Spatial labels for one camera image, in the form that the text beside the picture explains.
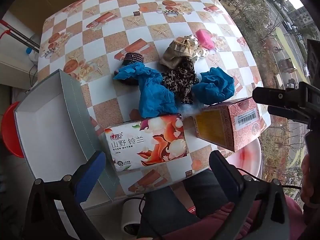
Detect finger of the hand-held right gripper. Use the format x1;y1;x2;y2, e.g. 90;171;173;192
252;87;310;125

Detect white cotton fluff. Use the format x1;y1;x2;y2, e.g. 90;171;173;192
179;102;200;117

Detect white jug with blue cap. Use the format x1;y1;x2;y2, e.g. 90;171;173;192
25;49;39;62

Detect pink sponge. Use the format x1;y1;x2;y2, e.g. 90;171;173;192
195;29;216;50

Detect leopard print cloth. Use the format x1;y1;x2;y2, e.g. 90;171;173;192
161;56;199;105

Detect red plastic stool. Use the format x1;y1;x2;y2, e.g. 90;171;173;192
1;101;25;158

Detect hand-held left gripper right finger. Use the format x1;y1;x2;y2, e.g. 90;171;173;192
208;150;304;240

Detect person's right hand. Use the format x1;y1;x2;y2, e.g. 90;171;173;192
301;152;312;204

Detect cream polka dot scrunchie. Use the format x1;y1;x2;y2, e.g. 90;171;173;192
185;34;209;62

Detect floral tissue pack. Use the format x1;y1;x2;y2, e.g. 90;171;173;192
104;114;188;172

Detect person's maroon jacket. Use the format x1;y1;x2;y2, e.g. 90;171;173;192
160;195;304;240

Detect white round device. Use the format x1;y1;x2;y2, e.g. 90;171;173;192
121;197;146;236

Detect grey cardboard box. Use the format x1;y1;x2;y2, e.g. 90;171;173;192
14;69;120;203

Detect dark purple knit band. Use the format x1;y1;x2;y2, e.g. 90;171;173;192
114;52;144;85

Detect beige knit hat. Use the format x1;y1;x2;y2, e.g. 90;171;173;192
160;39;195;68

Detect blue cloth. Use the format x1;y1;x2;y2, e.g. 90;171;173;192
192;67;235;105
113;62;178;118

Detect pink patterned tissue box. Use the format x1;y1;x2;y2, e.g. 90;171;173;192
192;97;262;152

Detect person's dark trousers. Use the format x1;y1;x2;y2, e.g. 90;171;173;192
137;169;229;240

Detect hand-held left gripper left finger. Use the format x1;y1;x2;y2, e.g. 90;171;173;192
24;151;107;240

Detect grey mop pole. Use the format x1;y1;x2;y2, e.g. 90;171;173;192
0;19;40;50

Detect checkered printed tablecloth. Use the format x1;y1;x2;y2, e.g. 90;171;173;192
37;0;272;195

